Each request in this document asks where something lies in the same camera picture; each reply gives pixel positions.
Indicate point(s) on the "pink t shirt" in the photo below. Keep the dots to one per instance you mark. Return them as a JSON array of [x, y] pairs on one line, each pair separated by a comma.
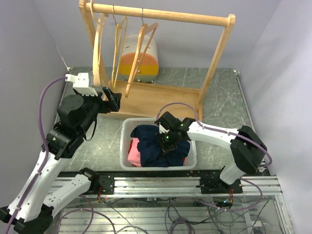
[[134, 153]]

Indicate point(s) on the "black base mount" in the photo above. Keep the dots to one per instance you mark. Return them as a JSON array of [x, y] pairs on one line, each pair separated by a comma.
[[210, 183], [103, 184]]

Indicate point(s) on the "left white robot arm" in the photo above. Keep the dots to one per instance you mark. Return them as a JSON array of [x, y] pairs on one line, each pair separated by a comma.
[[33, 210]]

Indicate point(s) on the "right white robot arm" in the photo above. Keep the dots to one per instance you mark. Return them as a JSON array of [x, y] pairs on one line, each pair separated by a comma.
[[246, 147]]

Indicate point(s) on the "red t shirt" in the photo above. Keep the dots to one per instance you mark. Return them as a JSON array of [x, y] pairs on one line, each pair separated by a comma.
[[148, 153]]

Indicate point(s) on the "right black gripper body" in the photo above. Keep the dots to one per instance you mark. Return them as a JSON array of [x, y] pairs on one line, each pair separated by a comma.
[[167, 141]]

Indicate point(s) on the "brown wooden hanger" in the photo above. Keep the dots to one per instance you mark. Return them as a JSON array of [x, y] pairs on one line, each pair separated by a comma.
[[139, 55]]

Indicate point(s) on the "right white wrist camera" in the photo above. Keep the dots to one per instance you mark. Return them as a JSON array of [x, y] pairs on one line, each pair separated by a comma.
[[162, 129]]

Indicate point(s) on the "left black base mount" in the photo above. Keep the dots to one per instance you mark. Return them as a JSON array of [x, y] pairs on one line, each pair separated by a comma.
[[103, 184]]

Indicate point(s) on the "white plastic basket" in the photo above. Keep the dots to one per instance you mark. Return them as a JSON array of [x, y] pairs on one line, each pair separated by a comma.
[[125, 139]]

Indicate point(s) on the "aluminium rail frame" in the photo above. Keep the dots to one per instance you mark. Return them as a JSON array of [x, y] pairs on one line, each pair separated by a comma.
[[153, 184]]

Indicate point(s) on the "wooden clothes rack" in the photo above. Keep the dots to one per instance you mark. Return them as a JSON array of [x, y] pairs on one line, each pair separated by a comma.
[[145, 100]]

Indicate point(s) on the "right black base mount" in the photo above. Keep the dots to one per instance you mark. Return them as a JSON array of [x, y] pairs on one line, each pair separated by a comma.
[[210, 183]]

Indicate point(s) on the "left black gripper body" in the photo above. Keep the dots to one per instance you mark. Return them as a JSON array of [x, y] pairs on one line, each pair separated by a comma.
[[104, 106]]

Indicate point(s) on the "yellow wooden hanger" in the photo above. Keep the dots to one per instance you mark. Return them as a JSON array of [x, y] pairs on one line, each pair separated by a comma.
[[119, 41]]

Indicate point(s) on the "light wooden hanger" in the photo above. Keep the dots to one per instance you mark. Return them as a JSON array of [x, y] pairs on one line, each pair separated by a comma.
[[99, 73]]

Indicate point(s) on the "navy blue t shirt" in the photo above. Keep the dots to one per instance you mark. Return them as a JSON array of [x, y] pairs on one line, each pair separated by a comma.
[[145, 132]]

